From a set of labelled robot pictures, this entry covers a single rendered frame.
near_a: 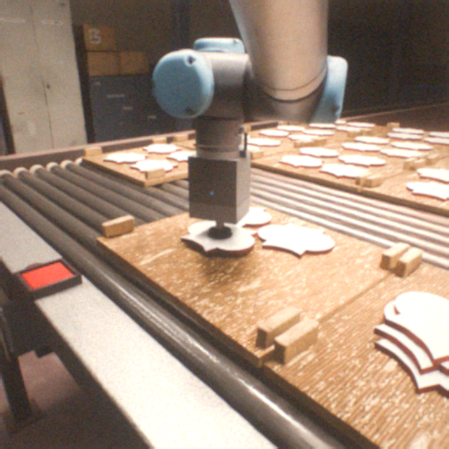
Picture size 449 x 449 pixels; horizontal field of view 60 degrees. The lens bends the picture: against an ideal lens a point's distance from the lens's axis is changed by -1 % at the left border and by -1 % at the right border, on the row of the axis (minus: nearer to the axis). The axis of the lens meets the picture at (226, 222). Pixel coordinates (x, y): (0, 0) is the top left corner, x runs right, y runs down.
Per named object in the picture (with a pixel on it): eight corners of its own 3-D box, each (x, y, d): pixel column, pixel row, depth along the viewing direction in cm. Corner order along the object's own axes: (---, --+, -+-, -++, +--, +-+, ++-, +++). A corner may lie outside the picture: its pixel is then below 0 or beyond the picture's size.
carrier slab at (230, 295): (259, 369, 42) (259, 357, 41) (96, 245, 70) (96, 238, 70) (409, 267, 63) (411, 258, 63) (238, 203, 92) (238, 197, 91)
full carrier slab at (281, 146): (241, 164, 128) (242, 151, 126) (171, 146, 157) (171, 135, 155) (308, 150, 149) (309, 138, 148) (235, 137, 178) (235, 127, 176)
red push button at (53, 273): (35, 297, 55) (33, 289, 55) (22, 281, 60) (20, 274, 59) (75, 283, 59) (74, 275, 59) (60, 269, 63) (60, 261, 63)
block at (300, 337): (283, 367, 40) (285, 346, 39) (270, 359, 41) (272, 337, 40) (318, 342, 44) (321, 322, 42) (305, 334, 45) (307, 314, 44)
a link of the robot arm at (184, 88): (239, 50, 41) (262, 53, 50) (144, 47, 44) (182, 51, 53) (236, 126, 44) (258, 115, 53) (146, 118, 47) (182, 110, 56)
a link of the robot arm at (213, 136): (207, 114, 65) (253, 117, 62) (207, 142, 66) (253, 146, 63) (186, 119, 58) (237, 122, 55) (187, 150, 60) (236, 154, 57)
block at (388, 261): (388, 272, 58) (392, 255, 57) (377, 267, 60) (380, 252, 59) (408, 260, 62) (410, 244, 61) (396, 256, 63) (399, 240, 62)
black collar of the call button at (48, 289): (31, 302, 54) (29, 292, 54) (15, 281, 60) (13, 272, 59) (83, 283, 59) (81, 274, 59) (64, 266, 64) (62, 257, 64)
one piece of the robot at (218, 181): (264, 125, 66) (261, 216, 72) (216, 123, 69) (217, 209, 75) (239, 137, 56) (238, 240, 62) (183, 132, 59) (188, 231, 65)
